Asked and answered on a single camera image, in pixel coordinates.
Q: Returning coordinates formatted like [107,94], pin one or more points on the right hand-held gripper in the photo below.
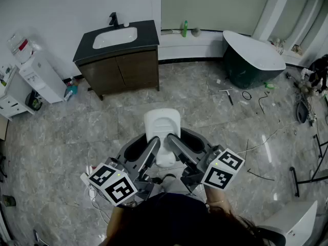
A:
[220,173]

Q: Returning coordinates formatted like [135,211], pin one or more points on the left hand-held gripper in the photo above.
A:
[112,184]

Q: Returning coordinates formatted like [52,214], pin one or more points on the person's right forearm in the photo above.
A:
[216,200]

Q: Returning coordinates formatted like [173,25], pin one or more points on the person's left forearm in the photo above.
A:
[112,222]

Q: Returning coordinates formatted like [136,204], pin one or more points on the white soap bar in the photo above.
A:
[126,24]

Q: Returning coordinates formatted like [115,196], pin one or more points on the white power strip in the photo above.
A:
[84,179]

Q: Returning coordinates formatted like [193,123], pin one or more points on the person's dark shirt torso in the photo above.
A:
[174,222]

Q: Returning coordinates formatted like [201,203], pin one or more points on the wooden vanity cabinet black top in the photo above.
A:
[128,70]

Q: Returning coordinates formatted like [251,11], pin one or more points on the teal bag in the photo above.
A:
[72,90]

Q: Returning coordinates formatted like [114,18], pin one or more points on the green scrub brush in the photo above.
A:
[269,85]

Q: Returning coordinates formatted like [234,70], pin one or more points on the black metal stand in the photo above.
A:
[294,181]

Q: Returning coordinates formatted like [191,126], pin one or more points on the black and white bathtub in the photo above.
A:
[251,58]

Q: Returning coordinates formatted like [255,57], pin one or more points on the grey bucket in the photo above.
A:
[302,113]

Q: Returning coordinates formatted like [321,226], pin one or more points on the black round bin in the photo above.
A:
[33,103]

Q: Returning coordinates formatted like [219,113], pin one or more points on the white sink basin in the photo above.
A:
[115,38]

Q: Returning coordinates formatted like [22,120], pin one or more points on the grey fluffy scrub ball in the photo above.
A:
[196,31]

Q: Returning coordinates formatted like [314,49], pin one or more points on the green plastic bottle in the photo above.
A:
[185,29]

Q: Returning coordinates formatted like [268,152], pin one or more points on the white pipe with grey end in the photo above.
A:
[171,31]

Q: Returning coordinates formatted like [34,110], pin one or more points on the white water dispenser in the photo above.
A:
[44,74]

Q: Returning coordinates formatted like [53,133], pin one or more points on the white toilet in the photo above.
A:
[294,222]

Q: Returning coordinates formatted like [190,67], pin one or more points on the black faucet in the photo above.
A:
[114,19]

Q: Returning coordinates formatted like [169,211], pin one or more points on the white drawer cabinet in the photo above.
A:
[12,96]

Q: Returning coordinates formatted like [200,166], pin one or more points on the clear water bottle red label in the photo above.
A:
[21,47]

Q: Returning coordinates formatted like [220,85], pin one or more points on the white curved frame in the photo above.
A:
[275,9]

